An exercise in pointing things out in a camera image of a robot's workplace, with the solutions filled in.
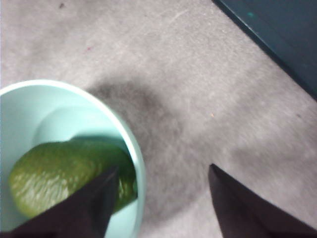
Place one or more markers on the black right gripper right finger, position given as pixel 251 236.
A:
pixel 247 210

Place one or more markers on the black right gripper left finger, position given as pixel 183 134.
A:
pixel 74 213

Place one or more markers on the green avocado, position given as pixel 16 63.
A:
pixel 54 173

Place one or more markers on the teal ceramic bowl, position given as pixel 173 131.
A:
pixel 62 106

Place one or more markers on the black rectangular tray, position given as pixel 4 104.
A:
pixel 284 32

